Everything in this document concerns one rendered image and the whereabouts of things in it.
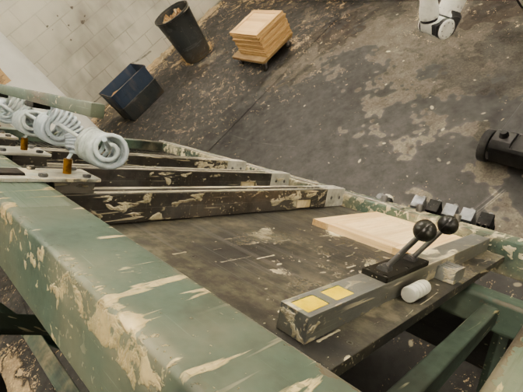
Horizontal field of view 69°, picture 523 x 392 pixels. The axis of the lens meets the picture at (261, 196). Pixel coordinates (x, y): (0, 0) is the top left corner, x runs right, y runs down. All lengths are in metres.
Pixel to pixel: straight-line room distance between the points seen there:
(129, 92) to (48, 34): 1.34
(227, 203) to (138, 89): 4.25
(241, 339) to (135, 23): 6.08
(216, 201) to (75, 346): 0.69
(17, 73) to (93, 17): 1.91
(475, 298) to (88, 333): 0.88
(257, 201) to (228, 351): 0.88
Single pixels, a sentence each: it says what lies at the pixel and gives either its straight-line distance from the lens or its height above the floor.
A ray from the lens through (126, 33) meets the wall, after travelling 6.25.
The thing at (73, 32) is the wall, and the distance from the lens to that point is 6.03.
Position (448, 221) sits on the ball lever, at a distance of 0.79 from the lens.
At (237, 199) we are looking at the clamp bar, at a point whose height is 1.37.
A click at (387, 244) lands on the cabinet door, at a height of 1.21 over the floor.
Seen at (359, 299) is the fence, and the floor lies 1.54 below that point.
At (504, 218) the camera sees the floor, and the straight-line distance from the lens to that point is 2.50.
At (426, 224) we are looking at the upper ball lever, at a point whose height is 1.52.
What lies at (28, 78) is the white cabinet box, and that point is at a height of 1.20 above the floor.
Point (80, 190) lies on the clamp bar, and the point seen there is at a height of 1.73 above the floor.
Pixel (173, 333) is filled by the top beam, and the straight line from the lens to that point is 0.32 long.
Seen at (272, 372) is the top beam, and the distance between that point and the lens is 0.30.
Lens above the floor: 2.10
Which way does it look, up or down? 43 degrees down
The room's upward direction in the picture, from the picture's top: 36 degrees counter-clockwise
